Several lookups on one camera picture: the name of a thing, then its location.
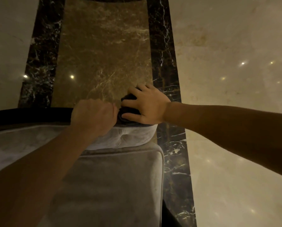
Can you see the person's left hand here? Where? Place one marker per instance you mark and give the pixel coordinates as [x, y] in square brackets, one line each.
[92, 115]

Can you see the person's right hand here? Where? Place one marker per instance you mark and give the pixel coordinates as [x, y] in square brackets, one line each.
[150, 106]

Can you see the person's right thumb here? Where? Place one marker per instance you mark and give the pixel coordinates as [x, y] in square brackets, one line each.
[132, 118]

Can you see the person's right middle finger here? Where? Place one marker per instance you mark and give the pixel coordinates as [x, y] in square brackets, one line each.
[135, 92]

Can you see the person's left fingers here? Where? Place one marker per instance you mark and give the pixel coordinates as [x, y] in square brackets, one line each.
[113, 115]

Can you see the dark cleaning cloth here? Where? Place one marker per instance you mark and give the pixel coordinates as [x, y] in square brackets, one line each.
[129, 111]

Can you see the person's right forearm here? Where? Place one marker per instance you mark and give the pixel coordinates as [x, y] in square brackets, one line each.
[231, 132]

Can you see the person's left forearm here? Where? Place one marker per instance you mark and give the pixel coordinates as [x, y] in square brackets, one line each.
[37, 179]

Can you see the grey seat cushion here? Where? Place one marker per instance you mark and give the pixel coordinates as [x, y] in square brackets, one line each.
[112, 186]

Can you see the grey upholstered chair dark frame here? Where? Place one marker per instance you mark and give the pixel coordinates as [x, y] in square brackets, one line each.
[18, 137]

